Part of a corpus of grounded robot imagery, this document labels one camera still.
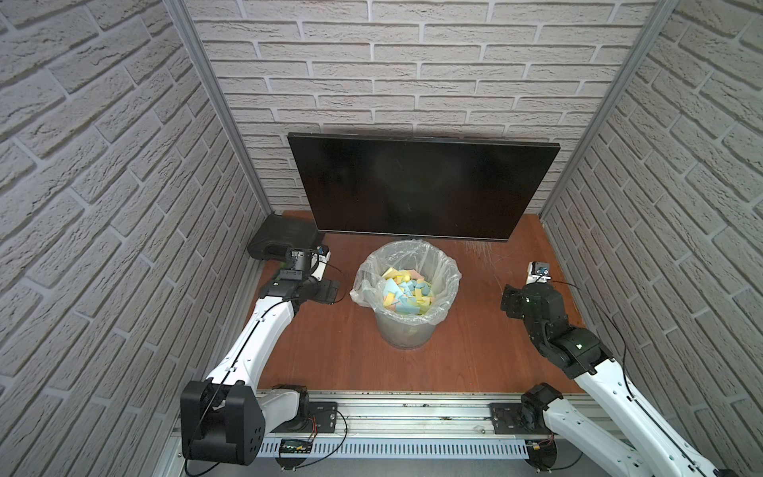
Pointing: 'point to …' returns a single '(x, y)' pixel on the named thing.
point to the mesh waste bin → (403, 334)
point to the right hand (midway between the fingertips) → (524, 289)
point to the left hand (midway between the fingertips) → (311, 277)
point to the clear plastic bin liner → (438, 268)
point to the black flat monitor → (420, 187)
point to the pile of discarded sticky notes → (406, 291)
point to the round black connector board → (541, 455)
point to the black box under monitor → (282, 232)
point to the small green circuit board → (295, 446)
